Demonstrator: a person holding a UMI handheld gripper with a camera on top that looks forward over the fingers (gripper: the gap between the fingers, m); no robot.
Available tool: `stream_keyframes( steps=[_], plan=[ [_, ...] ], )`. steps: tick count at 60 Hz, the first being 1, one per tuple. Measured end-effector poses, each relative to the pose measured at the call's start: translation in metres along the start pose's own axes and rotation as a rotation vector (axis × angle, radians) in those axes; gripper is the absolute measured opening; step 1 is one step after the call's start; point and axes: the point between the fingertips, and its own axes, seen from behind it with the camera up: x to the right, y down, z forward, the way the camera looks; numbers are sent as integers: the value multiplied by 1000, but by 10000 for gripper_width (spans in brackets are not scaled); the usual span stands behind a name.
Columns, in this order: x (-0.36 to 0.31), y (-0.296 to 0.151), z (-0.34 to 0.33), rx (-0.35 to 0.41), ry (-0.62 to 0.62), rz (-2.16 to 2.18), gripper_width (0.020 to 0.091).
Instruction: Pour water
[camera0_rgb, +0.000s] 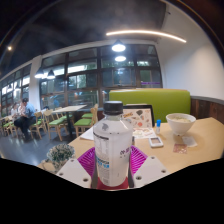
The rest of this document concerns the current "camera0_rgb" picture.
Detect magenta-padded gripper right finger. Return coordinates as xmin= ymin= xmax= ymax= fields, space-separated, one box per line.
xmin=128 ymin=144 xmax=172 ymax=189

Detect white bowl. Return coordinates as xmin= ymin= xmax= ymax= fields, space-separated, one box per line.
xmin=165 ymin=112 xmax=197 ymax=136

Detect curved linear ceiling light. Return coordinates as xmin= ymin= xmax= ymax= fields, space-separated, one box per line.
xmin=105 ymin=29 xmax=188 ymax=44

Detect green-white patterned mug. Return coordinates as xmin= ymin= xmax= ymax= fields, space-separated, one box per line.
xmin=46 ymin=143 xmax=76 ymax=173

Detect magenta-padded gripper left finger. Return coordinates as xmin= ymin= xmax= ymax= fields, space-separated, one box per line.
xmin=56 ymin=146 xmax=99 ymax=189

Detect white card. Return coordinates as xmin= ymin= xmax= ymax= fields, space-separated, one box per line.
xmin=182 ymin=135 xmax=198 ymax=148

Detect wooden dining table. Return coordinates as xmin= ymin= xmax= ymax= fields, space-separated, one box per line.
xmin=51 ymin=104 xmax=88 ymax=138

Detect green-seated wooden chairs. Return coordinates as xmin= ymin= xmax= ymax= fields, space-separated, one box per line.
xmin=0 ymin=103 xmax=100 ymax=141

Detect green upholstered bench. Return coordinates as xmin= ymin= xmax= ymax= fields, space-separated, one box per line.
xmin=108 ymin=88 xmax=192 ymax=124

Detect small blue-capped bottle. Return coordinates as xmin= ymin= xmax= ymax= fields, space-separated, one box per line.
xmin=155 ymin=119 xmax=162 ymax=135

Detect pendant lamp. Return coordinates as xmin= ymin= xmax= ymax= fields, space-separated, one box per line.
xmin=34 ymin=68 xmax=45 ymax=80
xmin=46 ymin=69 xmax=56 ymax=80

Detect sticker sheet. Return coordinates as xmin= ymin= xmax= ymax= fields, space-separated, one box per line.
xmin=132 ymin=128 xmax=156 ymax=139

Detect round ceiling lamp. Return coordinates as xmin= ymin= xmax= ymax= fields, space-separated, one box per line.
xmin=111 ymin=40 xmax=127 ymax=53
xmin=114 ymin=55 xmax=127 ymax=63

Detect brown packet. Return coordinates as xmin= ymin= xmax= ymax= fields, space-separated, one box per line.
xmin=172 ymin=143 xmax=188 ymax=155

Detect person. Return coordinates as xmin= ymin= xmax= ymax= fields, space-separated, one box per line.
xmin=9 ymin=103 xmax=23 ymax=127
xmin=14 ymin=97 xmax=37 ymax=139

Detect clear black-capped drink bottle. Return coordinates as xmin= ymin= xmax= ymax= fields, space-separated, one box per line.
xmin=92 ymin=100 xmax=134 ymax=188

